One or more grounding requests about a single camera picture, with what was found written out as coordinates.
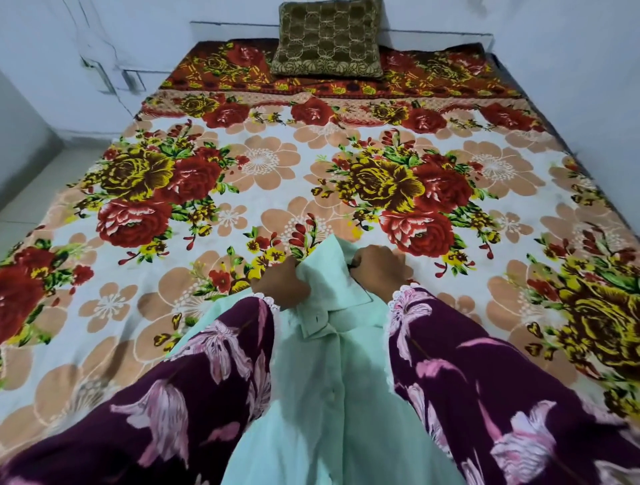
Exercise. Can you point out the person's left hand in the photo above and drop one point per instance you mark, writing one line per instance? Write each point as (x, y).
(280, 285)

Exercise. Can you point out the person's right hand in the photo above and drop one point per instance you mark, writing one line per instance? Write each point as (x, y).
(380, 272)

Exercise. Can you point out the mint green shirt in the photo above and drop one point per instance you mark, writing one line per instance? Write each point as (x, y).
(330, 389)

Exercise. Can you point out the person's left forearm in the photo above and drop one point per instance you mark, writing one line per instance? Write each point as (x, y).
(165, 399)

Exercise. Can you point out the person's right forearm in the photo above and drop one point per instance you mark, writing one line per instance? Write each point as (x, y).
(505, 394)

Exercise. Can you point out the floral red and yellow bedsheet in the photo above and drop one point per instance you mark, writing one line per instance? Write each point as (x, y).
(350, 175)

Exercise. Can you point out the olive patterned cushion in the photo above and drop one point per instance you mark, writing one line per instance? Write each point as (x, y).
(329, 40)

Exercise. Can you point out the metal bed headboard rail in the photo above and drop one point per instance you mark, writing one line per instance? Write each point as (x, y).
(440, 36)

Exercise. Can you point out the grey wall conduit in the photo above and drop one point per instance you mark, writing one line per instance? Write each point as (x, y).
(112, 80)

